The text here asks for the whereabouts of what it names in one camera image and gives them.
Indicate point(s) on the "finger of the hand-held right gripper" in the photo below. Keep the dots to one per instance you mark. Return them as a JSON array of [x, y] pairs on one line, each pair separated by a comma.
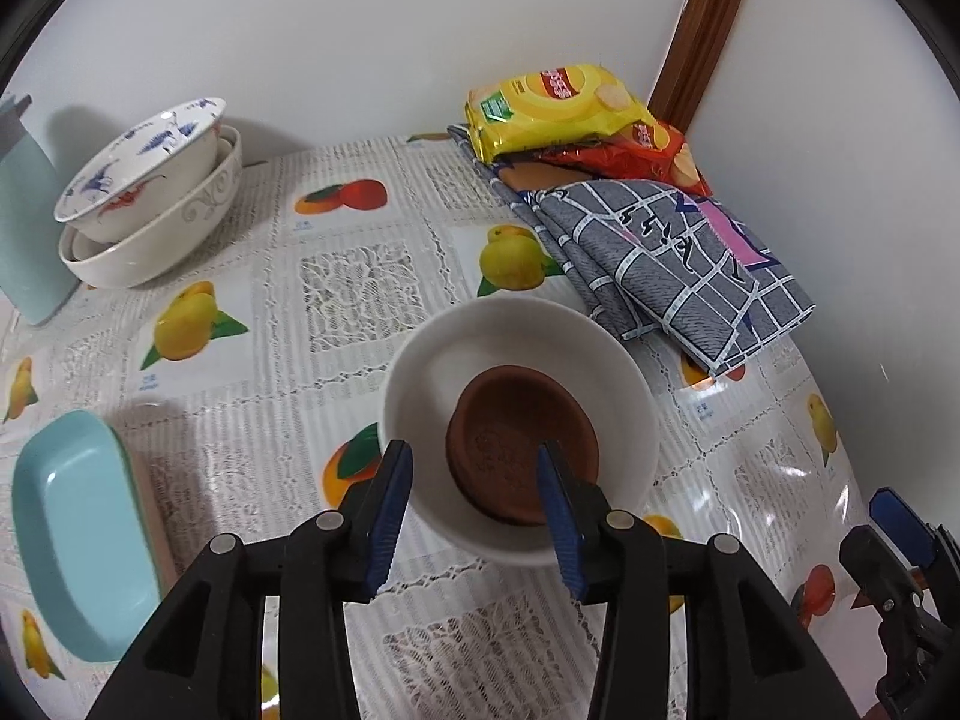
[[870, 562], [900, 525]]

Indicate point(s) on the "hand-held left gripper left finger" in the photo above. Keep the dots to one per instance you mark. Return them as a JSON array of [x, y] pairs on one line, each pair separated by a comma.
[[390, 517]]

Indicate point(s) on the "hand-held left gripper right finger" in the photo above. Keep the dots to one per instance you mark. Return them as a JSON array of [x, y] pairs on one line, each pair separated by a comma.
[[561, 517]]

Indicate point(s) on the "small brown bowl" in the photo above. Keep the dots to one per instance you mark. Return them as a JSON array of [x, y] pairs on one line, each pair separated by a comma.
[[510, 427]]

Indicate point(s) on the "white shallow bowl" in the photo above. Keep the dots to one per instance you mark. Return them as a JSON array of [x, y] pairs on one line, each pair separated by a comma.
[[427, 390]]

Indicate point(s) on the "light blue square plate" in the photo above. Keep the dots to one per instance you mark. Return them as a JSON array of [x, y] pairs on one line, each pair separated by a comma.
[[82, 540]]

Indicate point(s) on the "fruit print tablecloth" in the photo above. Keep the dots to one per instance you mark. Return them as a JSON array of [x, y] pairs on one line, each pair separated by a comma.
[[360, 292]]

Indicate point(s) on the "grey checkered cloth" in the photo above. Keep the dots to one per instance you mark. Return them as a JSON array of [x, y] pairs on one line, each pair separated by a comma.
[[675, 270]]

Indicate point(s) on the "large grey-patterned white bowl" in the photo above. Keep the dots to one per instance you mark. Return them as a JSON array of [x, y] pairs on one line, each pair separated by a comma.
[[180, 232]]

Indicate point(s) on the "orange chip bag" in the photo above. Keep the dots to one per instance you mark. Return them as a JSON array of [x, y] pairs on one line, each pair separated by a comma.
[[660, 157]]

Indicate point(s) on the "yellow chip bag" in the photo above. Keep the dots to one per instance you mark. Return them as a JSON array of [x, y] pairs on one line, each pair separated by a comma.
[[547, 120]]

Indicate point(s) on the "crane print porcelain bowl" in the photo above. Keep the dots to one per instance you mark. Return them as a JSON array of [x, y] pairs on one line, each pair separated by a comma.
[[172, 165]]

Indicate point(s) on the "light blue thermos jug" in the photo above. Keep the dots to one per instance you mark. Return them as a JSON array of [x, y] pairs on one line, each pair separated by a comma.
[[30, 240]]

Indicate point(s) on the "brown wooden door frame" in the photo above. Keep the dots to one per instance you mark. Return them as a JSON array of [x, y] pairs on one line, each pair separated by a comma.
[[705, 30]]

